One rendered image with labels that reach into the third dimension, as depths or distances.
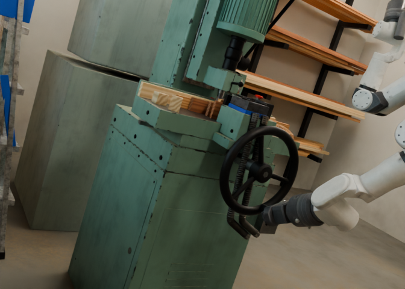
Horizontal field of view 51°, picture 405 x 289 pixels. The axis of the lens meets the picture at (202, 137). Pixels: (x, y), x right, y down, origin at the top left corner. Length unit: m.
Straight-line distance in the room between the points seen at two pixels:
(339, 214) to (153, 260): 0.66
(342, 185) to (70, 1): 2.92
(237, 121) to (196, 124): 0.13
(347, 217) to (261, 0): 0.77
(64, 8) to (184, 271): 2.55
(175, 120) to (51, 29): 2.42
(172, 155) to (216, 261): 0.48
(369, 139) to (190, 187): 3.93
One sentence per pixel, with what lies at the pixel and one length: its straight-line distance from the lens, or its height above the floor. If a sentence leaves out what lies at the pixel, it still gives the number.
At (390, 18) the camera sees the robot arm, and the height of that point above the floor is 1.43.
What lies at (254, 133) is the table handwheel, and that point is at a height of 0.92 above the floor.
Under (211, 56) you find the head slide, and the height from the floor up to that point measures 1.10.
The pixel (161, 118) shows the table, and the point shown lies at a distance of 1.28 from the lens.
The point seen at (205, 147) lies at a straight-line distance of 1.38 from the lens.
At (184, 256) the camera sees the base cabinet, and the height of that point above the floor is 0.42.
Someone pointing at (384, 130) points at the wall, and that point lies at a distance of 5.10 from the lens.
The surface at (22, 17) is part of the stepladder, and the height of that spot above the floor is 1.03.
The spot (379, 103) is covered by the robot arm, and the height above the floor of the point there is 1.13.
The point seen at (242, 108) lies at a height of 0.97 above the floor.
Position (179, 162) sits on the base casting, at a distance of 1.36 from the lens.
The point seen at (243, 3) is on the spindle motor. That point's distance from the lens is 1.49.
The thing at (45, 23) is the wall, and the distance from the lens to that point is 3.60.
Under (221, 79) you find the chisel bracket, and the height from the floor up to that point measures 1.04.
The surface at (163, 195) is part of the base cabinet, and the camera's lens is 1.38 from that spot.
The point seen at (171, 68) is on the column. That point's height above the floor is 1.01.
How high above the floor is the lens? 1.06
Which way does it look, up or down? 9 degrees down
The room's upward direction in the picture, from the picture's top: 18 degrees clockwise
